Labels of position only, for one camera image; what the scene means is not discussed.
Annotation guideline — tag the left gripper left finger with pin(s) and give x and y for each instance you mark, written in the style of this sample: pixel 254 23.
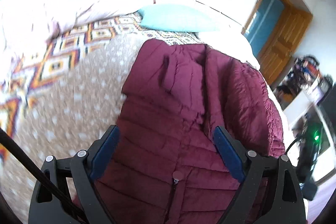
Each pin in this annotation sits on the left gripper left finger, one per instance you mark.
pixel 84 168

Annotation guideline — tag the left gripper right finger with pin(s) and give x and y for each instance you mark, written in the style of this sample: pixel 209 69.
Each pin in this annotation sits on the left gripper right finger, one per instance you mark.
pixel 283 200

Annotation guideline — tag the maroon quilted puffer jacket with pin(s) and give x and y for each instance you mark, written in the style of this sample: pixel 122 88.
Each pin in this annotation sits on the maroon quilted puffer jacket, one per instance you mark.
pixel 166 168

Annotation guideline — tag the cluttered clothes shelf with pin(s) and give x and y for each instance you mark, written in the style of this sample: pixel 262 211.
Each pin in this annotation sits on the cluttered clothes shelf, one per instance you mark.
pixel 301 76

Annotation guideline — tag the white tv cabinet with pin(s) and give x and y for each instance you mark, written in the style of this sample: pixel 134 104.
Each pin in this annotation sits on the white tv cabinet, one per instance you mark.
pixel 325 111

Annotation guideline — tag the patterned quilted bedspread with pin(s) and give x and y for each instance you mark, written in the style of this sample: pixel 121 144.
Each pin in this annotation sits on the patterned quilted bedspread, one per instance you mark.
pixel 80 107

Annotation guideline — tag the wooden door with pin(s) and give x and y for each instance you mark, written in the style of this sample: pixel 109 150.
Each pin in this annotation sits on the wooden door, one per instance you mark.
pixel 282 42

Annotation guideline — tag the white pillow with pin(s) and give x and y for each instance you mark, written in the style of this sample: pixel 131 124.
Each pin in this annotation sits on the white pillow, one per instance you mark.
pixel 231 43

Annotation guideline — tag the pink floral duvet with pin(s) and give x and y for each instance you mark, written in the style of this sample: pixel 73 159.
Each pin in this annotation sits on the pink floral duvet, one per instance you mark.
pixel 27 24

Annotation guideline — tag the teal pillow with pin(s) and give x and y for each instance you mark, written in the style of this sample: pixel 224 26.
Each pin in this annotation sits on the teal pillow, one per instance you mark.
pixel 176 18

